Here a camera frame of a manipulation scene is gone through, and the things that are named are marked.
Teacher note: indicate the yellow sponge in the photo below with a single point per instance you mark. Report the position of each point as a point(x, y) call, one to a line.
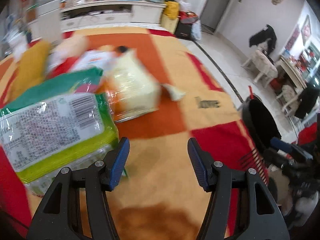
point(30, 69)

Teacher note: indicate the black gift bag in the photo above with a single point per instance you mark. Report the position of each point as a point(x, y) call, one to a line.
point(183, 31)

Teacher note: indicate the beige paper bag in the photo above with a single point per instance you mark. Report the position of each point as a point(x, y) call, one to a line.
point(169, 24)

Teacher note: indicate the green snack bag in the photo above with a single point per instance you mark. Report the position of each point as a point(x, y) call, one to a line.
point(62, 122)

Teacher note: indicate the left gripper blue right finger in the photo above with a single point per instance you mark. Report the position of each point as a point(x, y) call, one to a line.
point(202, 164)

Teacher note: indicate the black round trash bin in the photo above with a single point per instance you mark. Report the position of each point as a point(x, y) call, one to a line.
point(259, 122)

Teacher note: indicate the orange cream snack bag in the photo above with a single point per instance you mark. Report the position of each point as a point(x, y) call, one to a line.
point(131, 90)

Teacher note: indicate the white chair with jacket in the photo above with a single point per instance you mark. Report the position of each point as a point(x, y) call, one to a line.
point(265, 42)

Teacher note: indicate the yellow bag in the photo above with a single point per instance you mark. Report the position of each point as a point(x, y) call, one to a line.
point(171, 10)

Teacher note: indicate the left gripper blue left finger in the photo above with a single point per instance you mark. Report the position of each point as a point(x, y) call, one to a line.
point(116, 160)

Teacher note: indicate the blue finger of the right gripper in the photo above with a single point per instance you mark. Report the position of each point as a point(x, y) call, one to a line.
point(281, 145)

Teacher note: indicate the white TV cabinet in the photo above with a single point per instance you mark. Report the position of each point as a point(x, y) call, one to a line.
point(111, 13)

